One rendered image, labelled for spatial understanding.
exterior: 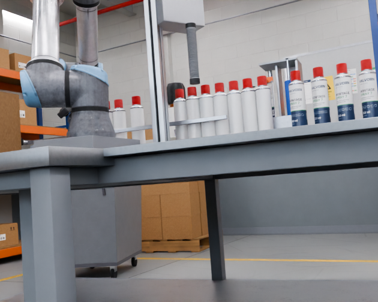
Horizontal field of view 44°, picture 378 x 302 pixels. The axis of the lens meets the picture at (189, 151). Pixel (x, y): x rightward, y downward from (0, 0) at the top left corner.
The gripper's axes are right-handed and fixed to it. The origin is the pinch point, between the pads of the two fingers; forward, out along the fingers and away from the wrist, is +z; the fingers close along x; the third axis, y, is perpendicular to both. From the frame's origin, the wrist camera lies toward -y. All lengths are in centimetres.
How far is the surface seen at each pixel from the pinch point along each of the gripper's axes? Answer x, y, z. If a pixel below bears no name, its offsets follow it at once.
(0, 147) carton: 16.5, -29.3, -7.0
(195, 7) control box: -66, -7, -10
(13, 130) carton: 12.7, -23.0, -12.5
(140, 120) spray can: -23.7, -1.2, 7.6
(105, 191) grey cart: 99, 169, -33
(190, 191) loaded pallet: 92, 319, -21
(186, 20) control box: -62, -10, -7
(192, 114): -42.5, -2.7, 19.2
